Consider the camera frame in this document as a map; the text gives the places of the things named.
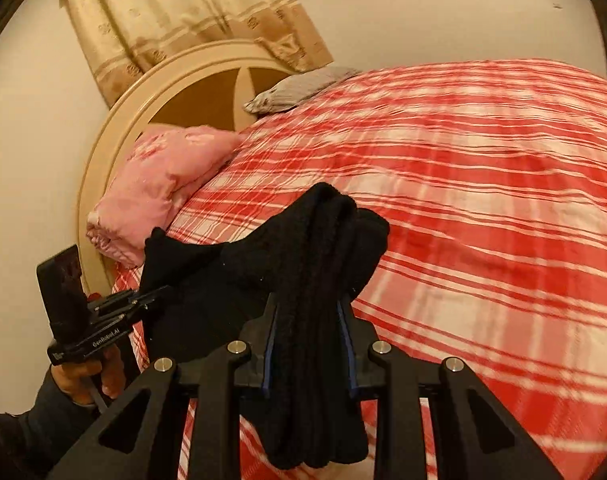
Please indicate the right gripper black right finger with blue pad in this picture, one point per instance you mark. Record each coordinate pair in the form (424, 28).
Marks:
(440, 406)

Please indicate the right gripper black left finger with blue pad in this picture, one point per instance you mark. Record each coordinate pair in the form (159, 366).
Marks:
(141, 434)

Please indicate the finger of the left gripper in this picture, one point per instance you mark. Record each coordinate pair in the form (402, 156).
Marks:
(138, 299)
(132, 317)

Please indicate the black pants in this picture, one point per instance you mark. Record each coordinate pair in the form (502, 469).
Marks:
(321, 249)

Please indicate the dark sleeved left forearm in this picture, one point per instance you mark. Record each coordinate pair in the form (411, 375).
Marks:
(32, 443)

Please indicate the person's left hand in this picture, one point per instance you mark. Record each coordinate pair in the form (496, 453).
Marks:
(73, 379)

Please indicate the pink pillow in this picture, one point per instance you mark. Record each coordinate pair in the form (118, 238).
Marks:
(167, 165)

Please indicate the cream round headboard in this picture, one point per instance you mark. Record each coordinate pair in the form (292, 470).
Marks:
(205, 85)

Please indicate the red white plaid bedspread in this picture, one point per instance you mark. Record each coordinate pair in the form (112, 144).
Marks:
(493, 177)

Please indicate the grey striped pillow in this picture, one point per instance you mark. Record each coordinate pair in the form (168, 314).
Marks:
(297, 89)

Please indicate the beige patterned curtain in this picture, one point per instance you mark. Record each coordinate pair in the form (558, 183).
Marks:
(124, 39)

